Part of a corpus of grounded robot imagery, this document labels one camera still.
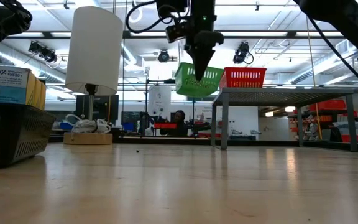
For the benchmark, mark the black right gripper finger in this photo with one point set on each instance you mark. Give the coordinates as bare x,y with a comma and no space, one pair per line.
201,62

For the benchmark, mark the green plastic basket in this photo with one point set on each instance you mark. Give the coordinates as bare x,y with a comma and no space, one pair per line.
185,84

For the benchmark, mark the red plastic basket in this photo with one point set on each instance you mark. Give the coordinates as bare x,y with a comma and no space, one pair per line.
242,77

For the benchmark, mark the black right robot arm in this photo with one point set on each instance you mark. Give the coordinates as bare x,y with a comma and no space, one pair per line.
346,21

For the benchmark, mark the white pillar sign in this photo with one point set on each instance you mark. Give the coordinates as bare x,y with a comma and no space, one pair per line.
158,99

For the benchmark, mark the person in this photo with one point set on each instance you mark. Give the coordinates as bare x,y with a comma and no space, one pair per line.
179,123

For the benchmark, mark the red tray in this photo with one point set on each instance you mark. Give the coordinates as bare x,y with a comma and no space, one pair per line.
165,126

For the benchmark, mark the grey perforated metal shelf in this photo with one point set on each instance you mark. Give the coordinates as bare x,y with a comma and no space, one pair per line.
278,96

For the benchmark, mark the blue container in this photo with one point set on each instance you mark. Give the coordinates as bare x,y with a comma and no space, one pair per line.
128,126

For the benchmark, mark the white shade table lamp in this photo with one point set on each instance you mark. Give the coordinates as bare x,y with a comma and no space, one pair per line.
93,49

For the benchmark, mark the red bin shelf rack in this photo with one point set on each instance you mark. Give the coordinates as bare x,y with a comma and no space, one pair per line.
322,119

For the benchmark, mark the red storage bin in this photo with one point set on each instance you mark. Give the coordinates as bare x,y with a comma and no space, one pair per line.
328,104

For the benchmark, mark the black plastic basket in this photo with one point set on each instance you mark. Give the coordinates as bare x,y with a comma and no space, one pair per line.
17,133

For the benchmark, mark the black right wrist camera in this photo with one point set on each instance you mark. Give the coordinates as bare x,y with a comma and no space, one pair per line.
179,31

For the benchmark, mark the round black ceiling camera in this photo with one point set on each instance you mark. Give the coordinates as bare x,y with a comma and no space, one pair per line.
163,56

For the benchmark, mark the black stand frame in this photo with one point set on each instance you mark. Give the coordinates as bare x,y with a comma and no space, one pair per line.
166,81

